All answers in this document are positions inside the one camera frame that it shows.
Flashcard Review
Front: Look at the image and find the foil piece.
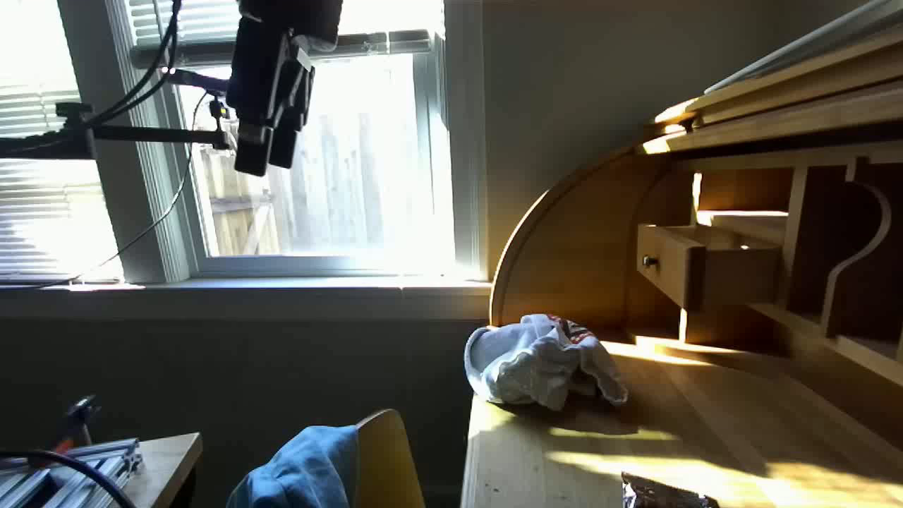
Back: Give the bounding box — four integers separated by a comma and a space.
620, 474, 721, 508

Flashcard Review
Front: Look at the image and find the black cable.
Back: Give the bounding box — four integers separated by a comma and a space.
0, 447, 141, 508

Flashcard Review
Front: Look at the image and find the crumpled white cloth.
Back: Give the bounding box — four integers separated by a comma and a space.
462, 312, 630, 411

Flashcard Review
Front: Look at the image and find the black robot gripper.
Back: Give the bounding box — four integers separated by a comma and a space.
225, 0, 345, 174

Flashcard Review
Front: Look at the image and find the small wooden side table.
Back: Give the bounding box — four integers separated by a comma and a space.
125, 430, 204, 508

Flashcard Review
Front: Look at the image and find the blue cloth on chair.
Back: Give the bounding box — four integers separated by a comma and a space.
225, 425, 358, 508

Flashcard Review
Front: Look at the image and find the yellow wooden chair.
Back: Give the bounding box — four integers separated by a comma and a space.
356, 408, 427, 508

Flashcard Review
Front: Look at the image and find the small wooden drawer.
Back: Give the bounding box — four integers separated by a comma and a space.
636, 222, 780, 309

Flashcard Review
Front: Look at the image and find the wooden roll-top desk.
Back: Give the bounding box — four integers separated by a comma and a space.
459, 0, 903, 508

